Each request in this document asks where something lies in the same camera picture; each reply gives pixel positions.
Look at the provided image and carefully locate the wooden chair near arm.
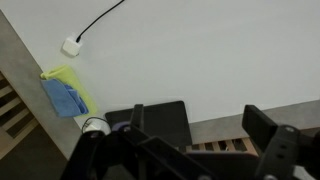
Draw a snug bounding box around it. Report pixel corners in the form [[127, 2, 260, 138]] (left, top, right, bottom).
[[178, 137, 258, 155]]

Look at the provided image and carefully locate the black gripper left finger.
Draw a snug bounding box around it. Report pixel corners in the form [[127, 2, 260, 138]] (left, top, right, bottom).
[[60, 103, 188, 180]]

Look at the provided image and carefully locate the white board mat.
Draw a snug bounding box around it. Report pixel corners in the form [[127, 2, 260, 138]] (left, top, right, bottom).
[[0, 0, 320, 128]]

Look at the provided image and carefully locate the blue microfiber cloth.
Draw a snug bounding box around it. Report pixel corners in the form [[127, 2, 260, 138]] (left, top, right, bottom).
[[41, 79, 89, 117]]

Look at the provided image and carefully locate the black charging cable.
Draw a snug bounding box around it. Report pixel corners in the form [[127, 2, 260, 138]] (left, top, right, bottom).
[[75, 0, 126, 44]]

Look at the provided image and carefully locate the white charger adapter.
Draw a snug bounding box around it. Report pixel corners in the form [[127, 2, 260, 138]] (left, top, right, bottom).
[[62, 37, 82, 56]]

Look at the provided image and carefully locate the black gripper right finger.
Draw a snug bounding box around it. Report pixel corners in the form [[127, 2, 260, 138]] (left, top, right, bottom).
[[242, 105, 320, 180]]

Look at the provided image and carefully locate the yellow microfiber cloth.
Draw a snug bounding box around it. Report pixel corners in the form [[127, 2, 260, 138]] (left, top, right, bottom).
[[40, 65, 97, 116]]

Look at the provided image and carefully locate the wooden chair near cloths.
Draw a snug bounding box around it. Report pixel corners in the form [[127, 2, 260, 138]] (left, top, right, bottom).
[[0, 73, 38, 159]]

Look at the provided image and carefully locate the black flat pad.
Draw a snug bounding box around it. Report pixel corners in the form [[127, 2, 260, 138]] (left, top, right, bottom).
[[105, 101, 192, 147]]

